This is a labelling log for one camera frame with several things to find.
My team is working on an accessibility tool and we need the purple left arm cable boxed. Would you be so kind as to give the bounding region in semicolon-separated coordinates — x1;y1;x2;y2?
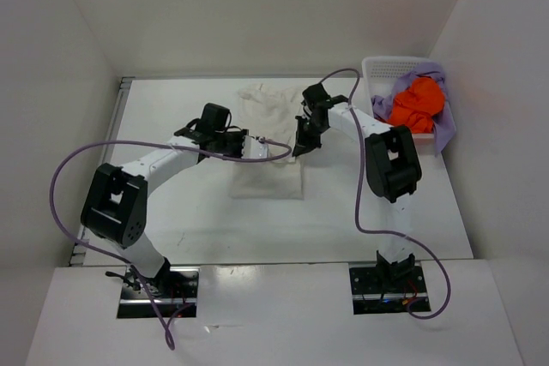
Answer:
50;137;293;351

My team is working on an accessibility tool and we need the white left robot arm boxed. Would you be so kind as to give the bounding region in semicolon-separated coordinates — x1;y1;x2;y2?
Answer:
81;103;248;297

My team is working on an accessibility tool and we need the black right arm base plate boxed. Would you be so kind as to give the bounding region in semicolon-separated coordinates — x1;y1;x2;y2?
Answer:
349;265;431;315

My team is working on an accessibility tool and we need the orange t shirt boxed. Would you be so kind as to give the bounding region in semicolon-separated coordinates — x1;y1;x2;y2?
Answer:
377;77;445;134

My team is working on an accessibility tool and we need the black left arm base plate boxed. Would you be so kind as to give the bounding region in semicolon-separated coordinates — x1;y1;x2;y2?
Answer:
117;266;199;320

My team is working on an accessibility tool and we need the lavender t shirt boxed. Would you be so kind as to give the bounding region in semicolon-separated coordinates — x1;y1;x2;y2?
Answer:
371;62;456;154

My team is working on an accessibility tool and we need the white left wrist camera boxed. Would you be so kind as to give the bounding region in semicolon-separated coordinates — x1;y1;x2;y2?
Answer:
242;135;268;162

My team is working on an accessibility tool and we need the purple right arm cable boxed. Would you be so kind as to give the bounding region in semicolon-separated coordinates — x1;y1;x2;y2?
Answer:
319;68;452;320

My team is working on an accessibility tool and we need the white plastic laundry basket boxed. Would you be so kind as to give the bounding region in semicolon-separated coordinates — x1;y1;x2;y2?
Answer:
362;57;434;145

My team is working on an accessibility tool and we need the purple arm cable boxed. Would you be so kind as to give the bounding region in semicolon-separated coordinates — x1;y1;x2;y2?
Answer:
50;137;293;351
319;68;452;320

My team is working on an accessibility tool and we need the white t shirt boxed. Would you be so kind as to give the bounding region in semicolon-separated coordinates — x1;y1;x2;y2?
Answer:
229;83;304;200

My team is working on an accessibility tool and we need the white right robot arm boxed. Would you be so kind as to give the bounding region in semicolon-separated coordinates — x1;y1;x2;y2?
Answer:
293;83;422;291

